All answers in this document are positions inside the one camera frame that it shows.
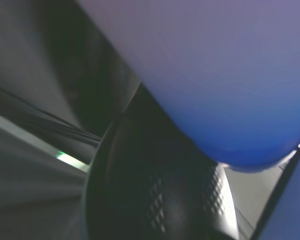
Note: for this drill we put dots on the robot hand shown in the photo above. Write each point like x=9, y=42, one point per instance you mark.
x=140, y=187

